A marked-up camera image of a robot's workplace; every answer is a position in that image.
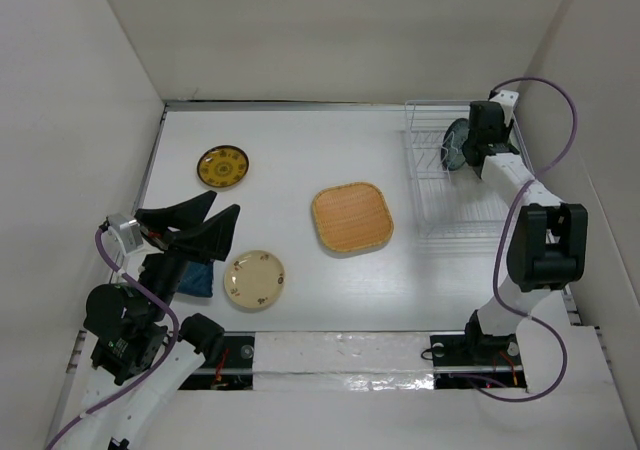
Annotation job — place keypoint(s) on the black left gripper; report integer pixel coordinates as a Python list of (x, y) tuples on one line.
[(186, 230)]

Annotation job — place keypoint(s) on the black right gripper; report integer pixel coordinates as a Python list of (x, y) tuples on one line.
[(506, 130)]

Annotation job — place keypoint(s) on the blue white patterned bowl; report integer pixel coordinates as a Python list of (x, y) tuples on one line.
[(451, 152)]

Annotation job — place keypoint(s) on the cream floral round plate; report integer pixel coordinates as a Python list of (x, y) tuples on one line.
[(254, 280)]

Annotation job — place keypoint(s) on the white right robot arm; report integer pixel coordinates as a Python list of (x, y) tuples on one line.
[(544, 252)]

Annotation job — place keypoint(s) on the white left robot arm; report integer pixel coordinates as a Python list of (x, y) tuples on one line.
[(143, 352)]

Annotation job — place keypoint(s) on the dark blue plate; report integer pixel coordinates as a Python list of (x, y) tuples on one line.
[(197, 280)]

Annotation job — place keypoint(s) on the yellow brown round plate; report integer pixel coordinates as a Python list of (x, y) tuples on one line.
[(223, 166)]

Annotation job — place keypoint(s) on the orange square woven tray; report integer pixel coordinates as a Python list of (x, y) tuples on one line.
[(352, 217)]

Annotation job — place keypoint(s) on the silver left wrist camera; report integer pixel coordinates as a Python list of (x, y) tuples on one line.
[(126, 231)]

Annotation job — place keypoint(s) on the white wire dish rack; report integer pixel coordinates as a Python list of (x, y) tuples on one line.
[(447, 204)]

